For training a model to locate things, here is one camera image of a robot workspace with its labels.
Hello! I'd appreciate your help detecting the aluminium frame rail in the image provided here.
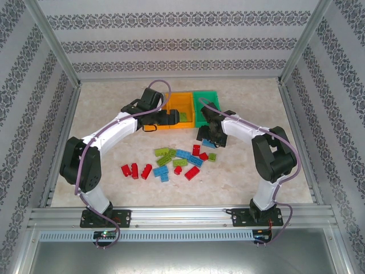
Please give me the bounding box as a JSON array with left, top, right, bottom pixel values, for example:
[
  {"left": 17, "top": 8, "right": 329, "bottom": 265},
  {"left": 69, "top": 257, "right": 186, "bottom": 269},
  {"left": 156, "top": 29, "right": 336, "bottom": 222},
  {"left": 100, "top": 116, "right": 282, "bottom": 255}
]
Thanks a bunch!
[{"left": 79, "top": 74, "right": 282, "bottom": 83}]

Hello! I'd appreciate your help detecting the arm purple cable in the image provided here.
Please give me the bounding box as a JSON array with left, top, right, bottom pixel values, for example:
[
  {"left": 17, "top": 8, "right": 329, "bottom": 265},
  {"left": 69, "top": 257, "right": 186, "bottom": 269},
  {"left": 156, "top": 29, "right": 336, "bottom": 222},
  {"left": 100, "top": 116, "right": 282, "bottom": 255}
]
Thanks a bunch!
[
  {"left": 73, "top": 79, "right": 172, "bottom": 249},
  {"left": 198, "top": 98, "right": 300, "bottom": 248}
]

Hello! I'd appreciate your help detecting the small circuit board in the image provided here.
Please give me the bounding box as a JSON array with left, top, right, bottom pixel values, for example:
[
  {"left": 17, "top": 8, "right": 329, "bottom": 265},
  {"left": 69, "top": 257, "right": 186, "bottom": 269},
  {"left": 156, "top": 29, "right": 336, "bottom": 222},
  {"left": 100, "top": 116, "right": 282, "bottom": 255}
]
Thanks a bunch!
[
  {"left": 253, "top": 229, "right": 273, "bottom": 240},
  {"left": 93, "top": 229, "right": 118, "bottom": 240}
]

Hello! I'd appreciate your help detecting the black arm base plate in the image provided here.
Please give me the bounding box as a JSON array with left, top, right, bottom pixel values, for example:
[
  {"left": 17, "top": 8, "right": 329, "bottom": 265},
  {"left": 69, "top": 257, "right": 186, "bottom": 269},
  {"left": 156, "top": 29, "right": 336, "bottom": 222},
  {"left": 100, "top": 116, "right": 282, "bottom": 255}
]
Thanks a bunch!
[
  {"left": 230, "top": 207, "right": 285, "bottom": 228},
  {"left": 79, "top": 209, "right": 132, "bottom": 229}
]

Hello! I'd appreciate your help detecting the grey slotted cable duct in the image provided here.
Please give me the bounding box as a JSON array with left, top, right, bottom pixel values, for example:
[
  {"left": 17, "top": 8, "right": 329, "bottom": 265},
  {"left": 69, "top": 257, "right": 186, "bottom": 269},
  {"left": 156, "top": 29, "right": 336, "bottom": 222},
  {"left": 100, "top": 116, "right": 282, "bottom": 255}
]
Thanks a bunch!
[{"left": 38, "top": 229, "right": 255, "bottom": 243}]

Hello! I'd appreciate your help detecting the orange plastic bin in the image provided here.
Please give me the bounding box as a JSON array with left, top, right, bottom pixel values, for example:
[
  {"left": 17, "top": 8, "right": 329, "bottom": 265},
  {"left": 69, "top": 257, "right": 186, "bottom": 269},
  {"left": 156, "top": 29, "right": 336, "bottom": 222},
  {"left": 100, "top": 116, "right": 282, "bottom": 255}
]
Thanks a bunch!
[
  {"left": 168, "top": 91, "right": 196, "bottom": 130},
  {"left": 141, "top": 92, "right": 172, "bottom": 131}
]

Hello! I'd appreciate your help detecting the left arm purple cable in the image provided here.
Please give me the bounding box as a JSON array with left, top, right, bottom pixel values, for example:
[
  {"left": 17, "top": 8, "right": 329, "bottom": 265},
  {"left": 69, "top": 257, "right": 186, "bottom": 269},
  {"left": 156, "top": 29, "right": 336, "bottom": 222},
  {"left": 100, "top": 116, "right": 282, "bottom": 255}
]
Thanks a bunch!
[{"left": 73, "top": 79, "right": 172, "bottom": 249}]

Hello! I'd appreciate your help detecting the green plastic bin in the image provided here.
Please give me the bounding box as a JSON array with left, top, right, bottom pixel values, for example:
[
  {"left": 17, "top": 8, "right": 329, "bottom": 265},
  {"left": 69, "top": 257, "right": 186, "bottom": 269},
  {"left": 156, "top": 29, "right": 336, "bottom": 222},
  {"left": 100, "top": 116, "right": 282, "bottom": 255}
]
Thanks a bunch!
[{"left": 192, "top": 90, "right": 221, "bottom": 128}]

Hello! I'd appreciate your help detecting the wide aluminium extrusion beam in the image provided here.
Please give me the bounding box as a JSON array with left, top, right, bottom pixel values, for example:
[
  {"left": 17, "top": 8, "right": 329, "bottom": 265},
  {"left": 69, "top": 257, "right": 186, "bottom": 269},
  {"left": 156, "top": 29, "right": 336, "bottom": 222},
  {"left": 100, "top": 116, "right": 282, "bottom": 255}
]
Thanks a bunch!
[{"left": 27, "top": 205, "right": 339, "bottom": 231}]

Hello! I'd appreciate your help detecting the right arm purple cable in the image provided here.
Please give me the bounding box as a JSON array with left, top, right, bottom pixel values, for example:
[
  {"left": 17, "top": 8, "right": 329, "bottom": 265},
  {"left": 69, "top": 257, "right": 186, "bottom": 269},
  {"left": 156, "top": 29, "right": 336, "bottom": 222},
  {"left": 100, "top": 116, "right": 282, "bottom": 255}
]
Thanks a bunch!
[{"left": 198, "top": 98, "right": 300, "bottom": 248}]

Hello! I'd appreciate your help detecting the grey metal sheet shelf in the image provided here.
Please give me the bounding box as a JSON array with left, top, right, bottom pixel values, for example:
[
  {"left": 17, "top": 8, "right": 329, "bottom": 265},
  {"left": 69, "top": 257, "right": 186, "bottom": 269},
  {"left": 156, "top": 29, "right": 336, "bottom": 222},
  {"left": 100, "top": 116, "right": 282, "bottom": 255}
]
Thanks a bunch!
[{"left": 17, "top": 228, "right": 351, "bottom": 274}]

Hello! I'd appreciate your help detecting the aluminium frame post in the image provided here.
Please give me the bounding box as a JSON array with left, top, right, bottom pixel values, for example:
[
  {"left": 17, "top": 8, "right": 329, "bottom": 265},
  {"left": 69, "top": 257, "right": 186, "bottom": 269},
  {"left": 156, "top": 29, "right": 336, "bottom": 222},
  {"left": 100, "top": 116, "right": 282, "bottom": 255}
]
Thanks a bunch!
[
  {"left": 277, "top": 0, "right": 335, "bottom": 85},
  {"left": 22, "top": 0, "right": 83, "bottom": 89}
]

